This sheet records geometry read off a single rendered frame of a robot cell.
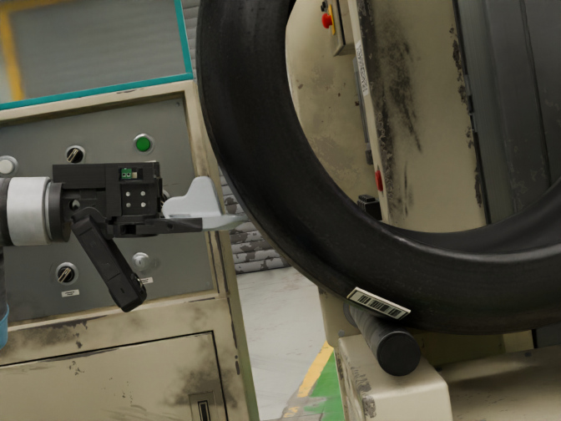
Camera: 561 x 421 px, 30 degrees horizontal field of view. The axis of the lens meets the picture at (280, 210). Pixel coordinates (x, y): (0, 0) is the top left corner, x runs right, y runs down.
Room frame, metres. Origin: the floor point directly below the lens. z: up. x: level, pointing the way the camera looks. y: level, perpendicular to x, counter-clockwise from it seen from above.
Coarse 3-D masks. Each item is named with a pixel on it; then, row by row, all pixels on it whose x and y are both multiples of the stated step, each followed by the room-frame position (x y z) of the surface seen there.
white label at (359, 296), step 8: (352, 296) 1.06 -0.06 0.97; (360, 296) 1.05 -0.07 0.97; (368, 296) 1.04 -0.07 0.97; (376, 296) 1.04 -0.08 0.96; (368, 304) 1.07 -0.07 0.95; (376, 304) 1.06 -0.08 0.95; (384, 304) 1.05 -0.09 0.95; (392, 304) 1.04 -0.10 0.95; (384, 312) 1.07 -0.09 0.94; (392, 312) 1.06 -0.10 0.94; (400, 312) 1.05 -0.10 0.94; (408, 312) 1.04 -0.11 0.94
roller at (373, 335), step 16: (368, 320) 1.19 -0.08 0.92; (384, 320) 1.14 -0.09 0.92; (368, 336) 1.14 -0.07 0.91; (384, 336) 1.06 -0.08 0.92; (400, 336) 1.05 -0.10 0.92; (384, 352) 1.05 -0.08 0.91; (400, 352) 1.05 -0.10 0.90; (416, 352) 1.05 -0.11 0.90; (384, 368) 1.05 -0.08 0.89; (400, 368) 1.05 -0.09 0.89
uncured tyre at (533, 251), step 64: (256, 0) 1.04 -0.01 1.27; (256, 64) 1.04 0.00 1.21; (256, 128) 1.04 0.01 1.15; (256, 192) 1.06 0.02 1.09; (320, 192) 1.04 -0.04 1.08; (320, 256) 1.06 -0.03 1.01; (384, 256) 1.04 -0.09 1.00; (448, 256) 1.04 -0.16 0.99; (512, 256) 1.04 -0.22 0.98; (448, 320) 1.07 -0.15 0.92; (512, 320) 1.07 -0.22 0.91
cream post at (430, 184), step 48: (384, 0) 1.42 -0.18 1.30; (432, 0) 1.42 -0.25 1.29; (384, 48) 1.42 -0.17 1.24; (432, 48) 1.42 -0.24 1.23; (384, 96) 1.42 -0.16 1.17; (432, 96) 1.42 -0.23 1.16; (384, 144) 1.42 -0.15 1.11; (432, 144) 1.42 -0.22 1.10; (384, 192) 1.45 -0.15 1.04; (432, 192) 1.42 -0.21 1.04; (480, 192) 1.42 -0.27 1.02; (432, 336) 1.42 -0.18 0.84; (480, 336) 1.42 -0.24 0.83
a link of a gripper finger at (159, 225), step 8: (144, 224) 1.13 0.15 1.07; (152, 224) 1.11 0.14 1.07; (160, 224) 1.11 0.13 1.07; (168, 224) 1.12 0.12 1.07; (176, 224) 1.11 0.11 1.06; (184, 224) 1.12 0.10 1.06; (192, 224) 1.13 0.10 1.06; (200, 224) 1.13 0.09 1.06; (128, 232) 1.13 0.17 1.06; (136, 232) 1.11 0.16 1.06; (144, 232) 1.11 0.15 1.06; (152, 232) 1.11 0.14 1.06; (160, 232) 1.11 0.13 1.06; (168, 232) 1.11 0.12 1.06; (176, 232) 1.11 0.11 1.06; (184, 232) 1.12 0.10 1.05
